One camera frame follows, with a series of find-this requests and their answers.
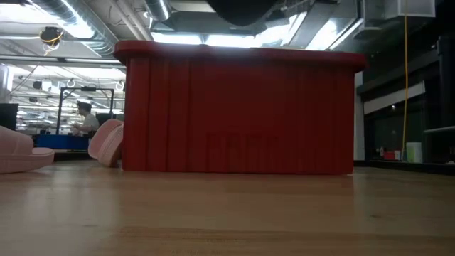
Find black monitor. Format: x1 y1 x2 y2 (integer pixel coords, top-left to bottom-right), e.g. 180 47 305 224
0 102 19 132

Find black side table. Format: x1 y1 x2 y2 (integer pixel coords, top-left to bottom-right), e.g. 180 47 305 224
365 159 455 176

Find person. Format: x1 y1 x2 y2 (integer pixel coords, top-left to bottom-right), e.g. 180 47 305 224
70 100 101 138

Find black background rig frame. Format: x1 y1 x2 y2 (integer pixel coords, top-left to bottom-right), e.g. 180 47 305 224
55 87 116 136

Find red ribbed plastic bin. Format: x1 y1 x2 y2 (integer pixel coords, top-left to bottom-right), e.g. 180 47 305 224
113 39 368 176

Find yellow hanging cable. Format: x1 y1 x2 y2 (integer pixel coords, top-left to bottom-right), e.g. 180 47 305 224
400 0 410 161

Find pink rubber slide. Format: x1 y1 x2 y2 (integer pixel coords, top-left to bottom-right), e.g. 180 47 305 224
0 124 55 174
87 118 124 169

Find small silver ventilation duct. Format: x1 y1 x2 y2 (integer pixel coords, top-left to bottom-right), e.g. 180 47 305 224
143 0 172 22

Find black pillar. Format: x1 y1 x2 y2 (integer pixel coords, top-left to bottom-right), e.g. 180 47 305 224
436 35 455 164

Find blue plastic bin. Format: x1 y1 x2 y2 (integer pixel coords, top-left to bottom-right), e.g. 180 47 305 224
33 134 90 151

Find black ceiling cord reel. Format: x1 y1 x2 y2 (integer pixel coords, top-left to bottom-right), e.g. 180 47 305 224
38 26 65 48

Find rectangular metal duct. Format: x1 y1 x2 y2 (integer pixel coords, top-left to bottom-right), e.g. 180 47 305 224
351 0 437 40

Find grey desk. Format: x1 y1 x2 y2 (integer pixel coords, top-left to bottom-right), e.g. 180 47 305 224
422 126 455 136

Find green white wipes canister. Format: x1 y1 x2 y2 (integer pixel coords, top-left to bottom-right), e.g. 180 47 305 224
405 142 424 164

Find large silver ventilation duct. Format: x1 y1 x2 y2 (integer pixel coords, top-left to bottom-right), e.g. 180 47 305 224
30 0 120 58

